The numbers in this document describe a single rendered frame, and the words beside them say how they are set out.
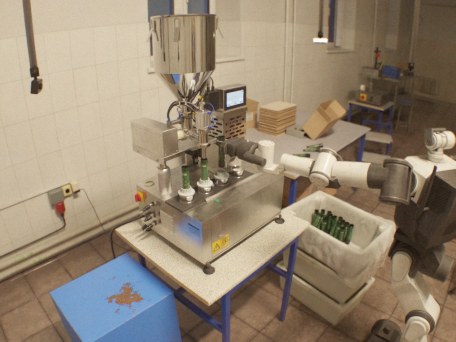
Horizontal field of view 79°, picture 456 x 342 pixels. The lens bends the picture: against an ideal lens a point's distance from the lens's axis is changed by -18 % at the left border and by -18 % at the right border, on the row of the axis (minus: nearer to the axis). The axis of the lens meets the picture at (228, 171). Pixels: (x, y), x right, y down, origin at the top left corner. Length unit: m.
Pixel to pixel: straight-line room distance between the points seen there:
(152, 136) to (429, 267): 1.30
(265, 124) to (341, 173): 1.99
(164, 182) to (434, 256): 1.21
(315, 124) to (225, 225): 1.77
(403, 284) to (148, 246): 1.21
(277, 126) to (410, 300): 2.06
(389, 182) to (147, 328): 1.25
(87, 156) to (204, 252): 1.66
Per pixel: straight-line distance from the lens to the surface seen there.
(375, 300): 2.57
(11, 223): 2.80
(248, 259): 1.57
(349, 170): 1.20
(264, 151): 1.32
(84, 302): 1.68
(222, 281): 1.46
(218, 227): 1.43
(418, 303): 1.60
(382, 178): 1.15
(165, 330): 1.78
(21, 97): 2.54
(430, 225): 1.25
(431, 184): 1.18
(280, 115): 3.06
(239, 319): 2.27
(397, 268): 1.47
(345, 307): 2.13
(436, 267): 1.44
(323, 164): 1.22
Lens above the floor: 1.77
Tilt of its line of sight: 25 degrees down
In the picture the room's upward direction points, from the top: straight up
